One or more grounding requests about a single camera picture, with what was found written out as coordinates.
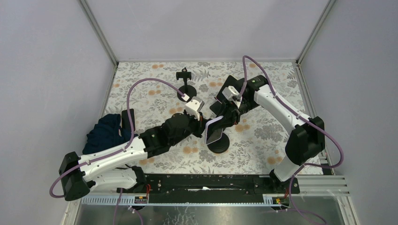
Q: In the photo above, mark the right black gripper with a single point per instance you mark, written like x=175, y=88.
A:
x=231, y=113

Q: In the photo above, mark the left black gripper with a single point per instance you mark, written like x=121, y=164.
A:
x=201, y=124

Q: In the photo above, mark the lilac-cased phone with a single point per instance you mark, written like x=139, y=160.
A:
x=212, y=132

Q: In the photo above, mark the black round-base phone stand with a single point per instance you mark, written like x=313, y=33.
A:
x=221, y=145

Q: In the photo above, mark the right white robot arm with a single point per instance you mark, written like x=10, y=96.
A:
x=306, y=138

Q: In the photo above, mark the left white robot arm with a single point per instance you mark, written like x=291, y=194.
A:
x=79, y=175

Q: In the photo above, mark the black folding phone stand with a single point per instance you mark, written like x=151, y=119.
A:
x=218, y=108

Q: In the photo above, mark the far black round-base stand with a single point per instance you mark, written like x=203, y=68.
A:
x=188, y=91

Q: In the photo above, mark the small black phone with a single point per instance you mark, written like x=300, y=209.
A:
x=125, y=121

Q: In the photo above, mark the floral table mat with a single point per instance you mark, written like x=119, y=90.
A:
x=257, y=142

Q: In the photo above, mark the dark blue cloth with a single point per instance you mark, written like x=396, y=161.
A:
x=107, y=133

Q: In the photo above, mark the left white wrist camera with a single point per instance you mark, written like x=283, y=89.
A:
x=193, y=106

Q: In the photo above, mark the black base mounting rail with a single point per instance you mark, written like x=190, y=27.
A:
x=206, y=188

